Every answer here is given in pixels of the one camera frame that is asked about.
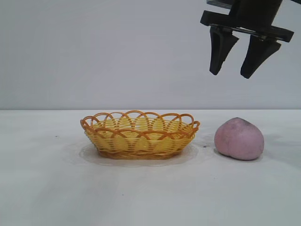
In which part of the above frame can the pink peach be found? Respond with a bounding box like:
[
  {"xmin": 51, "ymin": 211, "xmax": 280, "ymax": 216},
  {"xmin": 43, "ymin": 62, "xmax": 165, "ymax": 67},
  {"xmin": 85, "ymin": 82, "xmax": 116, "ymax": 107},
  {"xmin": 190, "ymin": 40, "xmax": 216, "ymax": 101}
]
[{"xmin": 214, "ymin": 117, "xmax": 265, "ymax": 161}]

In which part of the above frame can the yellow woven wicker basket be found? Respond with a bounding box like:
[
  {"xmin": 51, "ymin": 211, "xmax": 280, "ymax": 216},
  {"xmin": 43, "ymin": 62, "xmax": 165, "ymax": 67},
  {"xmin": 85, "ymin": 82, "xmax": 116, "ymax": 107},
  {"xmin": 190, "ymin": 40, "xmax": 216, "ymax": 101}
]
[{"xmin": 79, "ymin": 109, "xmax": 201, "ymax": 161}]

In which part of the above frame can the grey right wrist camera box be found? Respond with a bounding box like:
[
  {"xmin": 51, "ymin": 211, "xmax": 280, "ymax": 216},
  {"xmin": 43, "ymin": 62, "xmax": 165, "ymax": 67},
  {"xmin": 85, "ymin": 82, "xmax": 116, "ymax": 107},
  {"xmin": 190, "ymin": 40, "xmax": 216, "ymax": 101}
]
[{"xmin": 206, "ymin": 0, "xmax": 233, "ymax": 9}]

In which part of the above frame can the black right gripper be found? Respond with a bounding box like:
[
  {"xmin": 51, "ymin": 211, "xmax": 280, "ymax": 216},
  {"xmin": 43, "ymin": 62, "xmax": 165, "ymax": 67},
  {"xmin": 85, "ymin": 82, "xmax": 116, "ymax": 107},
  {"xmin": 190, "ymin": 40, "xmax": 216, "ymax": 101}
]
[{"xmin": 200, "ymin": 0, "xmax": 295, "ymax": 80}]

